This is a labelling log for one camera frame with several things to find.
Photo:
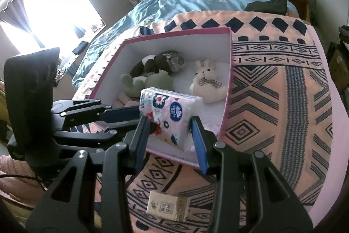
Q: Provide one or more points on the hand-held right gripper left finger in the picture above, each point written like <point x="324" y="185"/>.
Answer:
<point x="143" y="140"/>

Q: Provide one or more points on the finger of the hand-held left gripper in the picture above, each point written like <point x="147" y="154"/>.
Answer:
<point x="122" y="114"/>
<point x="90" y="137"/>

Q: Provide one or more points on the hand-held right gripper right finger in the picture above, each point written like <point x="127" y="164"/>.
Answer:
<point x="200" y="145"/>

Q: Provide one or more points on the pink knitted bear plush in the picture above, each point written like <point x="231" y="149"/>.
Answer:
<point x="125" y="98"/>

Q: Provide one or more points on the pink patterned tissue pack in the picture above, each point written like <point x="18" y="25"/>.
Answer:
<point x="211" y="129"/>

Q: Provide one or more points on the floral tissue pack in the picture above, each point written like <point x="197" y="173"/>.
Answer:
<point x="169" y="110"/>

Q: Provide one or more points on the green frog plush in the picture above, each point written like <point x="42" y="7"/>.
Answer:
<point x="155" y="83"/>

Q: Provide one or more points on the cream bunny plush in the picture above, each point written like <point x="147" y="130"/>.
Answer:
<point x="207" y="85"/>

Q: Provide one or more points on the dark raccoon plush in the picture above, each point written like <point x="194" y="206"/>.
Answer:
<point x="163" y="61"/>

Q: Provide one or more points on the small beige box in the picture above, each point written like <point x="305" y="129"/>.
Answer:
<point x="163" y="204"/>

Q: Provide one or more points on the pink storage box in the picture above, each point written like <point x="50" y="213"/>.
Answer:
<point x="174" y="44"/>

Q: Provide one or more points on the person's left forearm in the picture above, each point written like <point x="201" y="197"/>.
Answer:
<point x="13" y="167"/>

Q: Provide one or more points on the black pouch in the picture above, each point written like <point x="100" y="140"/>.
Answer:
<point x="80" y="47"/>

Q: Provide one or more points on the patterned orange blanket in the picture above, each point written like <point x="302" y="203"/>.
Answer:
<point x="272" y="102"/>

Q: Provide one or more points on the pink bed sheet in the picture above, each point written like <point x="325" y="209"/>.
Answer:
<point x="338" y="140"/>

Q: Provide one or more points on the dark cloth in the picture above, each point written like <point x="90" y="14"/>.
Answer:
<point x="267" y="6"/>

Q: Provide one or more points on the pile of dark clothes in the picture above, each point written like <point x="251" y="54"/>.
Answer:
<point x="340" y="58"/>

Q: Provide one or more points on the cluttered wooden nightstand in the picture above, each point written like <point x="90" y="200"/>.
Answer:
<point x="298" y="1"/>

